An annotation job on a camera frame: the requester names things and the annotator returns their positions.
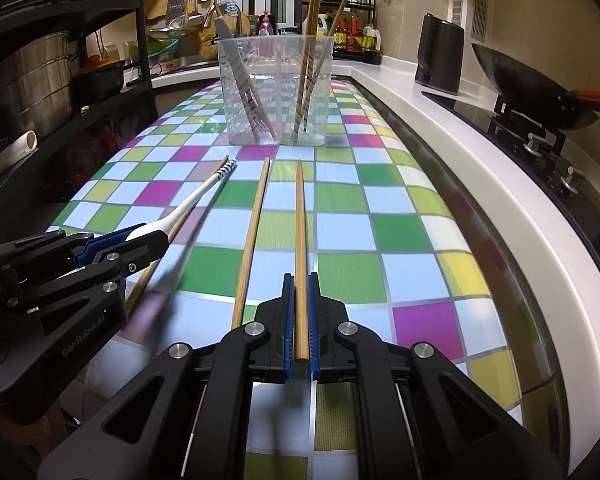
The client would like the black wok orange handle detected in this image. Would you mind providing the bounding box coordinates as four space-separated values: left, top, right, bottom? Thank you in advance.
471 44 600 130

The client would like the colourful checkered table cover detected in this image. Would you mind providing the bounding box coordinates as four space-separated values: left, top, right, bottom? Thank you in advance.
54 81 521 422

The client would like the large steel pot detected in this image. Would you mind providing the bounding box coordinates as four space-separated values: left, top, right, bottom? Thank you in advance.
0 32 71 139

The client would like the black storage shelf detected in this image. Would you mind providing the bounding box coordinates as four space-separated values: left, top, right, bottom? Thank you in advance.
0 0 158 220

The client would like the bamboo chopstick two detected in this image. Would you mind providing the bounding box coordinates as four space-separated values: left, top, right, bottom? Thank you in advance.
126 156 233 313

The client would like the bamboo chopstick three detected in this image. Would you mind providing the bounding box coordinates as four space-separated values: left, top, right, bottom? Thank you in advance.
232 157 271 330

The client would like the bamboo chopstick four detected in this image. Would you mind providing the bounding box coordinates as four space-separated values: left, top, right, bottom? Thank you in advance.
294 160 309 362

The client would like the red dish soap bottle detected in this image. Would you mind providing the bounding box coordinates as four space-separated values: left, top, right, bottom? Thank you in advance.
258 11 275 36

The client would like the green dish basin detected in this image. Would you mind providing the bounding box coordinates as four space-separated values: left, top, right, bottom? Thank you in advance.
147 37 180 58

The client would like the black electric kettle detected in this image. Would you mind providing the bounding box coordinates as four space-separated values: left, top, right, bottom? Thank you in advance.
415 13 465 94

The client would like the black gas stove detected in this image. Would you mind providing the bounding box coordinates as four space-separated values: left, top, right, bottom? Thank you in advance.
422 91 600 257

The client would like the black spice rack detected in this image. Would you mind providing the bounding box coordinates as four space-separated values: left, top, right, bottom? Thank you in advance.
317 0 382 65

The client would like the white paper roll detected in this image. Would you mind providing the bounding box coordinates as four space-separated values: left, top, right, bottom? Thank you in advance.
0 130 38 175

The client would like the clear plastic utensil holder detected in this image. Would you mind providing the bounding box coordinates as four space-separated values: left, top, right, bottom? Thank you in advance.
242 35 332 146

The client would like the white striped ceramic spoon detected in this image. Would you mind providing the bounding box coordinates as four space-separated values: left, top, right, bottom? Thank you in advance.
125 156 237 242

